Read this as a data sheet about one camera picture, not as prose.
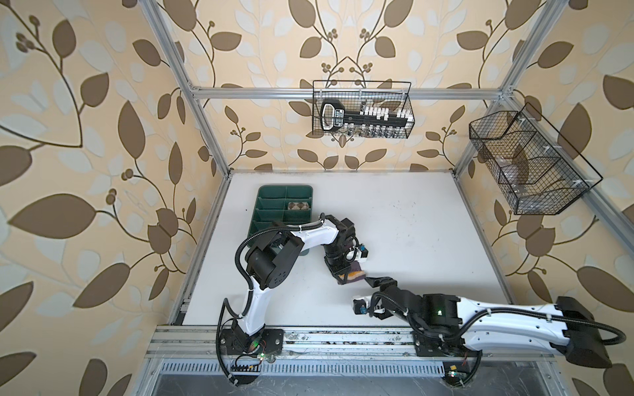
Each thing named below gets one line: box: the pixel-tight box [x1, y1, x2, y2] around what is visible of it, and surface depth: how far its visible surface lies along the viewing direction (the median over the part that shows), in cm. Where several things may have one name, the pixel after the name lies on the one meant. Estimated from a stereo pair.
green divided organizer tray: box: [246, 184, 314, 241], surface depth 104 cm
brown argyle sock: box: [288, 201, 310, 211], surface depth 104 cm
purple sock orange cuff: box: [338, 260, 366, 283], surface depth 86 cm
